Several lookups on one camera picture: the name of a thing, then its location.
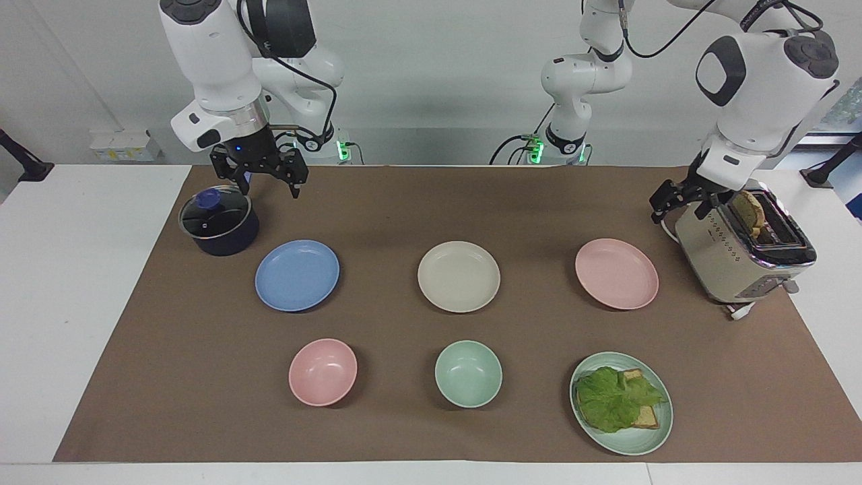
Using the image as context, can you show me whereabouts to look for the green lettuce leaf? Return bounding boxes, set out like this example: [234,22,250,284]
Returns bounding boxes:
[576,366,669,434]

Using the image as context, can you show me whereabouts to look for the green bowl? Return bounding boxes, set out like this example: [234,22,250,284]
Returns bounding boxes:
[434,340,504,409]

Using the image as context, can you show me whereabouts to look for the bread slice in toaster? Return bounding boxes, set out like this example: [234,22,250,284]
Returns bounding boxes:
[731,191,767,237]

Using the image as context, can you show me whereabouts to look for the silver toaster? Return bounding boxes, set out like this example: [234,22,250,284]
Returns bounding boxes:
[673,189,818,305]

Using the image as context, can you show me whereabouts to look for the blue plate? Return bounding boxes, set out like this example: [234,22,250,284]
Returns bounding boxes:
[255,239,341,313]

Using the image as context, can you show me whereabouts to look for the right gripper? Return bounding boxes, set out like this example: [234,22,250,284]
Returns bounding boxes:
[209,127,310,199]

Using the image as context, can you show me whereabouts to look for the green plate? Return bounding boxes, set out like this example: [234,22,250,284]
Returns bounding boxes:
[570,352,674,457]

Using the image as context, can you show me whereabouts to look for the glass lid with blue knob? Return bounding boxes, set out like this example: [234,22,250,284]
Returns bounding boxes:
[178,186,253,240]

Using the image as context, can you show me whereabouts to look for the white box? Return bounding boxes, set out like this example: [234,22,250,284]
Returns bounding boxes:
[89,129,163,163]

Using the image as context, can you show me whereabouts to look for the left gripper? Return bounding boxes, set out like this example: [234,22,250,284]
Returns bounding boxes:
[649,151,735,225]

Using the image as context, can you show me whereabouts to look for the pink bowl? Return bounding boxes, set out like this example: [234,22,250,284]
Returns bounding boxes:
[288,338,359,408]

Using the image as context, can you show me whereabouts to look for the beige plate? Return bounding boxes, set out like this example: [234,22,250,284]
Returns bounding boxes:
[417,240,502,314]

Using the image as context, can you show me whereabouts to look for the dark blue pot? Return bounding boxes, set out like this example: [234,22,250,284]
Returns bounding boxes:
[178,186,261,257]

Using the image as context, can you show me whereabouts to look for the black stand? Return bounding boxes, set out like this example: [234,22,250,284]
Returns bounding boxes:
[0,128,55,183]
[799,131,862,189]

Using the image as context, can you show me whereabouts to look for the pink plate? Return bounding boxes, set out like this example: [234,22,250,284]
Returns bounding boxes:
[574,238,660,311]

